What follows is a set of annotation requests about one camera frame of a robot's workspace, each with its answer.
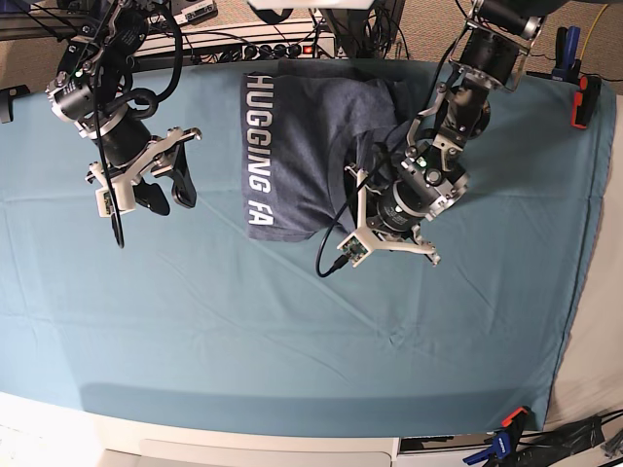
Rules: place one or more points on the blue clamp top right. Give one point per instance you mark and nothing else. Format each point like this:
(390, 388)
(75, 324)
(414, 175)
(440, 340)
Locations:
(567, 65)

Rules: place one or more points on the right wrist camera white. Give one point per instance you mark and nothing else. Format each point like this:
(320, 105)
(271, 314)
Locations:
(123, 198)

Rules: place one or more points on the blue heathered T-shirt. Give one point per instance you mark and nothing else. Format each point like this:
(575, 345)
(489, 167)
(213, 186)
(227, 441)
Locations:
(300, 127)

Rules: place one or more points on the orange blue clamp bottom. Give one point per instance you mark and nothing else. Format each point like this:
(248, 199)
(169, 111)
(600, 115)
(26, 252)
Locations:
(504, 442)

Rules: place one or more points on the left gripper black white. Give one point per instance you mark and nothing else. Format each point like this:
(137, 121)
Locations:
(389, 218)

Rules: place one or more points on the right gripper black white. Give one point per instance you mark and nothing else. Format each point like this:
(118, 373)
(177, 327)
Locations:
(125, 141)

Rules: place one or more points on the orange black clamp top right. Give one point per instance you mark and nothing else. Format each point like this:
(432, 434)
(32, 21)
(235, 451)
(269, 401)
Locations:
(585, 101)

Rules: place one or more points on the white power strip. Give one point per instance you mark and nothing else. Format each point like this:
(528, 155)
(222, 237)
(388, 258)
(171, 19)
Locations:
(313, 48)

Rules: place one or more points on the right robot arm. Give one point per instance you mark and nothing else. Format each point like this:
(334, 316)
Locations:
(94, 91)

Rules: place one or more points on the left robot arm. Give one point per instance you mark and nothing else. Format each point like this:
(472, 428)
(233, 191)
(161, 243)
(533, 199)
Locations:
(489, 54)

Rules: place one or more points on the black bag bottom right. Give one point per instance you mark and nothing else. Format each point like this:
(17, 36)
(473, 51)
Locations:
(564, 441)

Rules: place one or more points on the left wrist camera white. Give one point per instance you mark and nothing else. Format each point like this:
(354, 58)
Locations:
(355, 249)

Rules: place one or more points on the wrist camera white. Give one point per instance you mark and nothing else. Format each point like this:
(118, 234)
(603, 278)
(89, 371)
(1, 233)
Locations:
(355, 249)
(123, 198)

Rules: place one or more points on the teal table cloth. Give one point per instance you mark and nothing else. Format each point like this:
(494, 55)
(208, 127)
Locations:
(193, 324)

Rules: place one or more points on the black clamp left edge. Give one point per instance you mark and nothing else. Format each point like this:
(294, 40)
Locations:
(7, 98)

